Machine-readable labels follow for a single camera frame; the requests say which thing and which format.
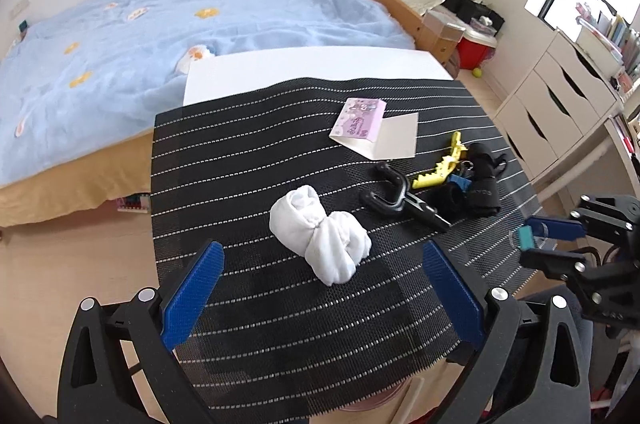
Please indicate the red cooler box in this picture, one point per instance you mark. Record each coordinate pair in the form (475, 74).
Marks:
(475, 51)

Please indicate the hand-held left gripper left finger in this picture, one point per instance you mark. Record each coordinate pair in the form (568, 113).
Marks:
(195, 294)

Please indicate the bed with blue blanket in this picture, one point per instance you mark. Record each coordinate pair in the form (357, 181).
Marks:
(150, 54)

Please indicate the wooden bed frame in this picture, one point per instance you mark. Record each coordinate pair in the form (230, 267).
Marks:
(395, 6)

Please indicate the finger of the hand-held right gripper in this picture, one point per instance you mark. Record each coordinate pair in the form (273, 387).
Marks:
(550, 260)
(555, 228)

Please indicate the pink printed packet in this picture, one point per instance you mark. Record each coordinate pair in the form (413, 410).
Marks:
(357, 120)

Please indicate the black striped table mat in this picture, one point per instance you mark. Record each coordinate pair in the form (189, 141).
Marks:
(250, 154)

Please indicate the toy blocks box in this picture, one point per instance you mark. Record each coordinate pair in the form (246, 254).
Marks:
(134, 203)

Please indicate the small teal tag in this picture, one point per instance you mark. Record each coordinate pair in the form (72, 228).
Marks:
(525, 238)

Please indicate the yellow toothed plastic clip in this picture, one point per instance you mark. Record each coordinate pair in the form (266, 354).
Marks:
(440, 166)

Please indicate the white folded card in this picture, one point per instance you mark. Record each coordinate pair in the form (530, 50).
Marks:
(395, 136)

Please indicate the tissue box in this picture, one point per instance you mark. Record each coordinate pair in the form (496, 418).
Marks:
(482, 25)

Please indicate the black storage bags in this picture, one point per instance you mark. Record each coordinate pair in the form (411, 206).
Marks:
(470, 9)

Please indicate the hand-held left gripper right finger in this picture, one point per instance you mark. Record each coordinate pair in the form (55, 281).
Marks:
(455, 294)

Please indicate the row of books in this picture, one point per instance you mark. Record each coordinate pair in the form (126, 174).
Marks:
(612, 36)

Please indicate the white drawer cabinet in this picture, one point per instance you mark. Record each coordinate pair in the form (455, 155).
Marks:
(540, 114)

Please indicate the small blue tag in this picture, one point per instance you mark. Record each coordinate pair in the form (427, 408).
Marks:
(459, 181)

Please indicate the white rolled cloth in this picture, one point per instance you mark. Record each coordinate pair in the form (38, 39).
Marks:
(320, 234)

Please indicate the tan bed base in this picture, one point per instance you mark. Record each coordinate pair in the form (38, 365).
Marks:
(60, 194)

